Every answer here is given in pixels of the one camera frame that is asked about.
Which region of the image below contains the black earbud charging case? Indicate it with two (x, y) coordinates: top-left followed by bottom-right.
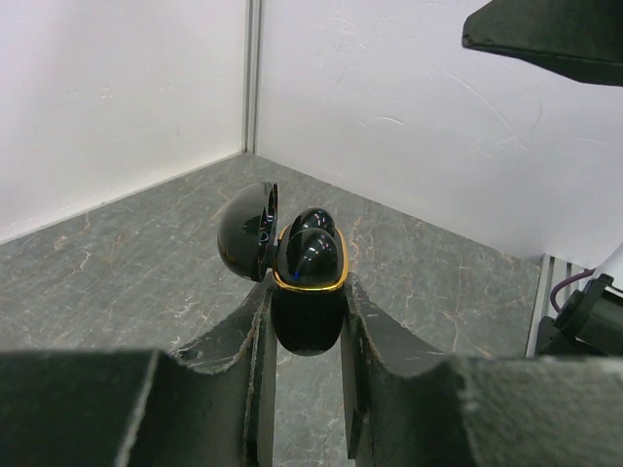
(217, 182), (349, 356)

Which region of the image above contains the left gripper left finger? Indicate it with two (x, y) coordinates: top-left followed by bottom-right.
(1, 282), (275, 466)

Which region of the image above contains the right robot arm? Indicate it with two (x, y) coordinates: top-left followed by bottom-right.
(461, 1), (622, 357)

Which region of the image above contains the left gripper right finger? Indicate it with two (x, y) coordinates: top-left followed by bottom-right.
(341, 275), (622, 466)

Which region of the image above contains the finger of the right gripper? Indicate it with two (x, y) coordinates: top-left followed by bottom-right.
(461, 0), (622, 87)

